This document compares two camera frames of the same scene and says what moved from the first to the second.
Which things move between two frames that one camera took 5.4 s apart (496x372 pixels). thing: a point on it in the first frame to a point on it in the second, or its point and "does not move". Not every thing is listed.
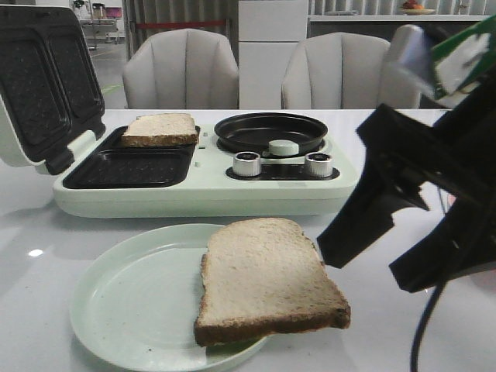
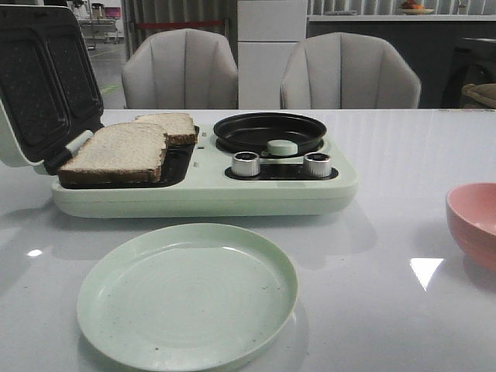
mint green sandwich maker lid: x=51 y=101 does not move
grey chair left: x=182 y=69 does not move
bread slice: x=160 y=130 does not move
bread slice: x=263 y=276 to x=118 y=153
